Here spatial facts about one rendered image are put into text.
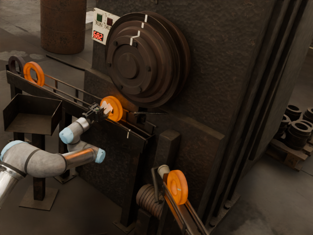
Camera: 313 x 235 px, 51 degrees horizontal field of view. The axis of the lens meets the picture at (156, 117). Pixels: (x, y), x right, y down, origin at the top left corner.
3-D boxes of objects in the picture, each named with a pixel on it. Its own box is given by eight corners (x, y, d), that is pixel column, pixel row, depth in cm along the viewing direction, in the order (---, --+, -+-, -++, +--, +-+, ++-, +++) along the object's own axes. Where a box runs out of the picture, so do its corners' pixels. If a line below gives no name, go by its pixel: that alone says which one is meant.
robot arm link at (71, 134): (59, 141, 175) (56, 129, 169) (75, 129, 181) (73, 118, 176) (69, 148, 172) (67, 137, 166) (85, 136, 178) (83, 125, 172)
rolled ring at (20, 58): (22, 59, 227) (26, 58, 230) (6, 52, 236) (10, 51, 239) (25, 84, 236) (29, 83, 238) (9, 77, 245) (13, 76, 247)
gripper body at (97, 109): (105, 107, 181) (89, 118, 174) (106, 118, 187) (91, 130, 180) (95, 101, 185) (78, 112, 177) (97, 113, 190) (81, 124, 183)
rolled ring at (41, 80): (34, 93, 232) (38, 92, 235) (44, 79, 220) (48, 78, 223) (19, 72, 233) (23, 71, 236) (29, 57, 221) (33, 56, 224)
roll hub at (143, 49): (110, 79, 173) (116, 26, 159) (152, 101, 161) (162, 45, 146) (103, 82, 169) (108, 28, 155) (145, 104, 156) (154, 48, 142)
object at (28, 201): (22, 183, 232) (17, 93, 195) (60, 189, 233) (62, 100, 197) (10, 205, 214) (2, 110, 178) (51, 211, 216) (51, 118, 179)
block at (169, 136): (162, 161, 189) (170, 126, 177) (174, 168, 186) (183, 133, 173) (151, 169, 181) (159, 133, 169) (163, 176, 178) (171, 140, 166)
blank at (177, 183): (173, 200, 159) (167, 201, 158) (172, 168, 159) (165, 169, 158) (189, 207, 145) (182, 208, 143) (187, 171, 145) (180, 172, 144)
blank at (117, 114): (104, 92, 195) (100, 93, 192) (124, 100, 187) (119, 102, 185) (103, 115, 202) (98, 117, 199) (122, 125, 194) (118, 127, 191)
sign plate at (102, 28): (94, 38, 198) (96, 7, 188) (126, 52, 186) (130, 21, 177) (91, 38, 196) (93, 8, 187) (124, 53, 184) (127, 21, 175)
